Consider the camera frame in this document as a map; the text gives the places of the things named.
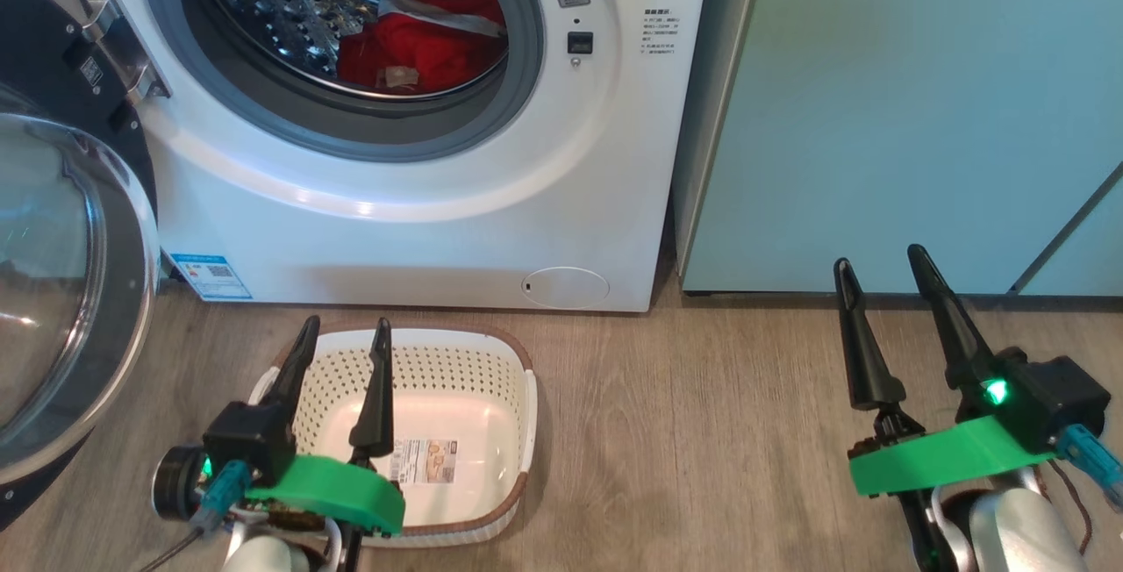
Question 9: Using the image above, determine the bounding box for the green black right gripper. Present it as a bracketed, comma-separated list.
[833, 243, 1055, 497]

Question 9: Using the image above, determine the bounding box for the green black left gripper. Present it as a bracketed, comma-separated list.
[246, 316, 407, 539]

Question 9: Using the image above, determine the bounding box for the black glass washing machine door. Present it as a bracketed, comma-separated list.
[0, 0, 164, 532]

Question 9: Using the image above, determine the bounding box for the red white garment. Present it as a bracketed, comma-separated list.
[336, 0, 510, 100]

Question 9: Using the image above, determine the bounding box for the white perforated laundry basket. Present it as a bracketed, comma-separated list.
[248, 324, 538, 549]

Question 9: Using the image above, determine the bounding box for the white washing machine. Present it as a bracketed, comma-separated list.
[0, 0, 714, 314]

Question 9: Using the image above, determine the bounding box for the teal cabinet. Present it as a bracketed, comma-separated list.
[671, 0, 1123, 297]

